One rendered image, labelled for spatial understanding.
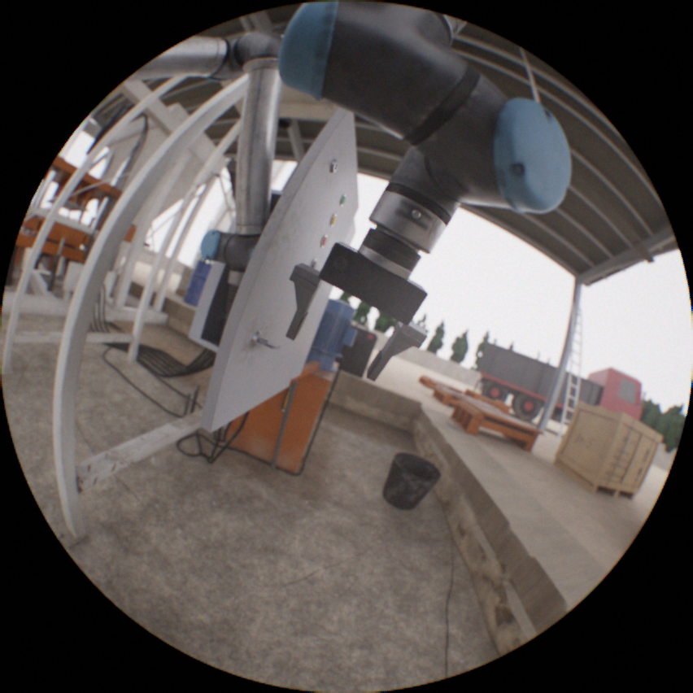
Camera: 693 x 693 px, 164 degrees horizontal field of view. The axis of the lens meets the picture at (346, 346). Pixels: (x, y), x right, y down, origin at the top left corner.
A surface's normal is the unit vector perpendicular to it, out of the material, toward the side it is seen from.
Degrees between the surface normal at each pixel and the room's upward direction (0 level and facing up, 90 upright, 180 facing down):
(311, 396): 90
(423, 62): 126
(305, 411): 90
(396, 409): 90
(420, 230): 115
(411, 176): 106
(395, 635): 0
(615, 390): 86
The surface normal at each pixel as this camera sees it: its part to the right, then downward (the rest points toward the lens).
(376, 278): -0.11, 0.43
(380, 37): 0.02, 0.72
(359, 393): -0.09, 0.02
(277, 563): 0.36, -0.93
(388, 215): -0.61, 0.09
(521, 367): -0.58, -0.18
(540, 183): 0.21, 0.56
